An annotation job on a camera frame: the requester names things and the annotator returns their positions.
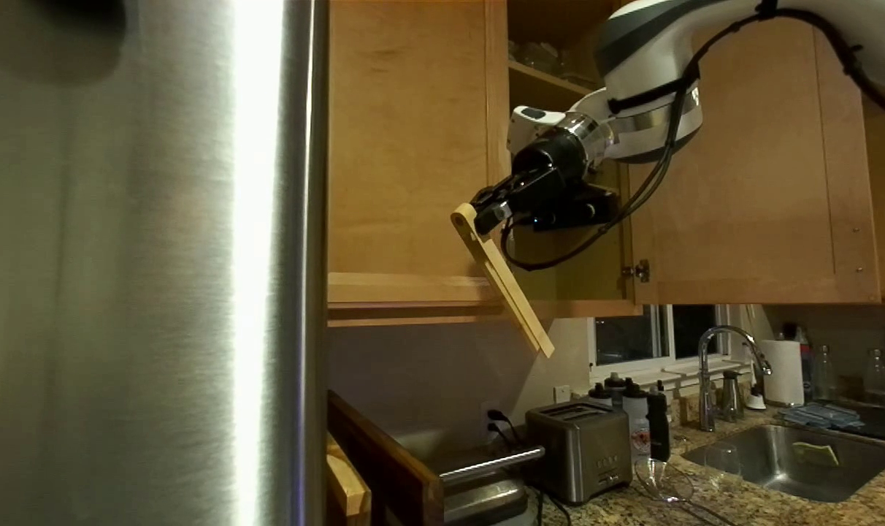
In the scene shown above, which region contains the chrome kitchen faucet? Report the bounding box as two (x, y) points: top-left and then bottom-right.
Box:
(694, 322), (776, 432)

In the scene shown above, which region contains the clear wine glass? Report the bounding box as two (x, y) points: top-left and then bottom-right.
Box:
(633, 454), (685, 512)

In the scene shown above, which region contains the metal cupboard door hinge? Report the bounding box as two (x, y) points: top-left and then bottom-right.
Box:
(624, 258), (653, 290)

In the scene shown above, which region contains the clear glass bottle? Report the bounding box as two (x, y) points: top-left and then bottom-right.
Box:
(809, 340), (837, 404)
(860, 341), (885, 408)

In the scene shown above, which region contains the wrist mounted camera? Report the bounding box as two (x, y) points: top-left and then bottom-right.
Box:
(507, 103), (570, 132)

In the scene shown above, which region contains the light wooden cutting board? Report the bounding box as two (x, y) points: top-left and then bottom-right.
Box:
(323, 432), (373, 526)

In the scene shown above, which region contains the wooden wall cupboard body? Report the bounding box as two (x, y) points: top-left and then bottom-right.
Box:
(323, 0), (652, 330)

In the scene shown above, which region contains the wooden cupboard door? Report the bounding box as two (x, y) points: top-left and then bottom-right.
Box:
(323, 0), (513, 313)
(618, 17), (885, 308)

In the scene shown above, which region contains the small soap dispenser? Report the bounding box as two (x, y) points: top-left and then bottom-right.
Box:
(745, 370), (771, 416)

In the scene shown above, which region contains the glass dish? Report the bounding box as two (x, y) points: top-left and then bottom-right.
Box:
(511, 37), (563, 74)

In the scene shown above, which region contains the white paper towel roll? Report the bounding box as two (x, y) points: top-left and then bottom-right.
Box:
(763, 334), (809, 408)

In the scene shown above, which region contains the stainless steel toaster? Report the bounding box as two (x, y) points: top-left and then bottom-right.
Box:
(520, 401), (637, 509)

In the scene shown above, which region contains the clear bottle black cap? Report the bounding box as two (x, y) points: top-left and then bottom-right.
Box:
(592, 370), (653, 461)

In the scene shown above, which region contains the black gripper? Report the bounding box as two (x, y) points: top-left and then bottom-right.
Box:
(472, 129), (621, 240)

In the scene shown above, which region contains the striped dark wooden cutting board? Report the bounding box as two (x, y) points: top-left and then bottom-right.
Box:
(323, 389), (449, 526)

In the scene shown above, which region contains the stainless steel refrigerator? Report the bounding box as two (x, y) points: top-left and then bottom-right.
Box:
(0, 0), (329, 526)

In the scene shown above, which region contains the blue grey dish mat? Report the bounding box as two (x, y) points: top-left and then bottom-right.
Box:
(776, 398), (885, 441)

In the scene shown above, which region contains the window with white frame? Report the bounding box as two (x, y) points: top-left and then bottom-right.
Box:
(590, 302), (752, 389)

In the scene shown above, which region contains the dark bottle black cap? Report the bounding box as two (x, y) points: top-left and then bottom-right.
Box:
(646, 381), (674, 464)

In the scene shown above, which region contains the stainless steel sink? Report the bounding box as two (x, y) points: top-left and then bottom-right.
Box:
(681, 416), (885, 505)

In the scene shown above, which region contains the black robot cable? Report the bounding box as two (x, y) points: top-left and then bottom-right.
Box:
(498, 0), (885, 274)

